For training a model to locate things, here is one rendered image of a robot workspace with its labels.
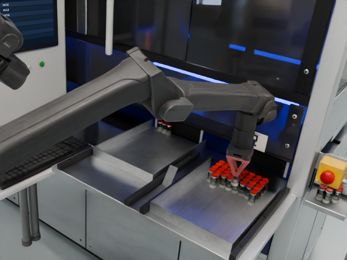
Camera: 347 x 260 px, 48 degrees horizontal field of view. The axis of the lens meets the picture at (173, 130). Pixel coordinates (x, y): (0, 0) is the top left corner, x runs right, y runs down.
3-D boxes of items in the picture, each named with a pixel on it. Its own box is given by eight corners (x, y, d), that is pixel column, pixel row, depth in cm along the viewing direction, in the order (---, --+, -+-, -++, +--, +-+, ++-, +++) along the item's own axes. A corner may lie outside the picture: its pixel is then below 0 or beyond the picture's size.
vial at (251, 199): (249, 200, 121) (251, 188, 119) (255, 204, 120) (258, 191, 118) (246, 204, 119) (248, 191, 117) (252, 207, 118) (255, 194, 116)
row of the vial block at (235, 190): (208, 178, 130) (210, 166, 128) (258, 200, 121) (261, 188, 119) (205, 181, 128) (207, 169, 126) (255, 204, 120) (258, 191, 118)
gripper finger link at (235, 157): (249, 171, 117) (255, 143, 113) (245, 183, 111) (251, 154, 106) (227, 165, 119) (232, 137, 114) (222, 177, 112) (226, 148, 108)
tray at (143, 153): (151, 126, 163) (152, 118, 161) (205, 147, 150) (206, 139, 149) (92, 155, 136) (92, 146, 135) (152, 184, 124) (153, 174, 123)
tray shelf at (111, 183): (141, 126, 166) (142, 122, 165) (303, 191, 133) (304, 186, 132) (51, 170, 129) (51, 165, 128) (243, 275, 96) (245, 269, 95)
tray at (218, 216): (209, 166, 137) (210, 158, 136) (279, 196, 125) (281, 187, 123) (149, 211, 112) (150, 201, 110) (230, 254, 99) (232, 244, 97)
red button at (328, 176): (320, 177, 119) (324, 166, 118) (334, 182, 117) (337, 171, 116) (317, 182, 116) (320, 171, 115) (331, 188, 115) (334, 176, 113)
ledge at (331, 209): (314, 185, 136) (316, 181, 135) (353, 200, 130) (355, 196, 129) (302, 204, 126) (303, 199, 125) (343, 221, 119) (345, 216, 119)
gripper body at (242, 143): (254, 145, 114) (259, 122, 111) (248, 161, 105) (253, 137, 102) (233, 140, 116) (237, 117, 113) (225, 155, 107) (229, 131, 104)
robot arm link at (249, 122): (233, 106, 105) (250, 113, 101) (250, 100, 109) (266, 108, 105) (230, 128, 108) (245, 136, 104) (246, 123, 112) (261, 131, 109)
